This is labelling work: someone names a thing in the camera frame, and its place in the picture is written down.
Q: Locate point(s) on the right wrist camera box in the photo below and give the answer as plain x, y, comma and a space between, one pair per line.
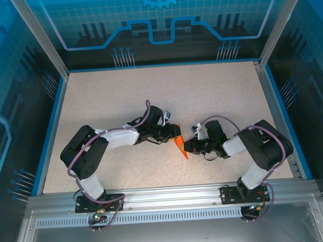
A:
197, 130

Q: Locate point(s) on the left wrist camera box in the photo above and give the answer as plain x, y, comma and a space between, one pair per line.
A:
167, 118

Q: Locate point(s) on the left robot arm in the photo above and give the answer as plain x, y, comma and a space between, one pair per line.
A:
121, 140

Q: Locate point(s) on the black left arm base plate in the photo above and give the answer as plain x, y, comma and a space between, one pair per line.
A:
81, 205

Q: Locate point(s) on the aluminium mounting rail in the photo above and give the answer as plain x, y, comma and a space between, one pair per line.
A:
168, 194

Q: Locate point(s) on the aluminium side rail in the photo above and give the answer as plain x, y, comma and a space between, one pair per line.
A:
268, 92

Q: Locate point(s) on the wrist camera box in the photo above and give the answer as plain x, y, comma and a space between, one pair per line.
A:
167, 118
197, 130

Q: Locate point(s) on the metal tray sheet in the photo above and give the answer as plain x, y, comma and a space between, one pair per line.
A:
171, 238

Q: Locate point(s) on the blue table edge strip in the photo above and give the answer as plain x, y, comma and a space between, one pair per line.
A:
51, 133
286, 118
161, 65

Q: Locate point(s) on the aluminium frame post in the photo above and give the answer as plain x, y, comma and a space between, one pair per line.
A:
45, 43
279, 28

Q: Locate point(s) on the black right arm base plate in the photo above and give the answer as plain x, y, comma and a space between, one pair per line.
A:
227, 195

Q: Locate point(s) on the orange paper sheet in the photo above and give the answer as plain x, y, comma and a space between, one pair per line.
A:
180, 146

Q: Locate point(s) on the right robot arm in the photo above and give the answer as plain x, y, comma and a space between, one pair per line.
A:
264, 147

